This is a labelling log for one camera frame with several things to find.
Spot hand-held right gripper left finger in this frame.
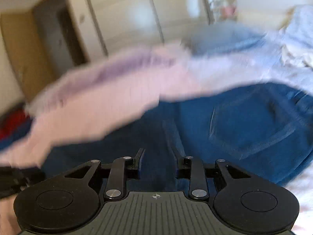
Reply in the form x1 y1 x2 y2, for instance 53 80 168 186
64 148 145 200

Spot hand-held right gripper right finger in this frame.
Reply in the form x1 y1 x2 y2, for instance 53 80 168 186
171 147 252 200

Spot blue denim jeans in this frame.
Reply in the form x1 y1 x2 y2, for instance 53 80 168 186
40 82 313 194

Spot person's left forearm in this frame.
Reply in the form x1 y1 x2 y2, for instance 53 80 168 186
0 196 22 235

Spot red folded garment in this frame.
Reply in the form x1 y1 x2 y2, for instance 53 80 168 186
0 110 32 140

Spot pink blanket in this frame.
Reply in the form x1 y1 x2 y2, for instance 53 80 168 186
0 43 269 169

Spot wooden door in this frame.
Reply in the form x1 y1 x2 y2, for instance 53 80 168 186
0 0 88 101

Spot grey pillow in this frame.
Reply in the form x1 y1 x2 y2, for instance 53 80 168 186
181 22 277 57

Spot white wardrobe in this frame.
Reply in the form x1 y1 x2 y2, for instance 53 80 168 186
66 0 237 64

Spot pink cup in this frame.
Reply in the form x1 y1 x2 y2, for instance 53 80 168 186
221 5 237 18

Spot white padded headboard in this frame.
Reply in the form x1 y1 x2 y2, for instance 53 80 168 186
238 6 294 28

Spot large striped pillow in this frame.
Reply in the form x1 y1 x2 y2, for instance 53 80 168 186
276 5 313 54

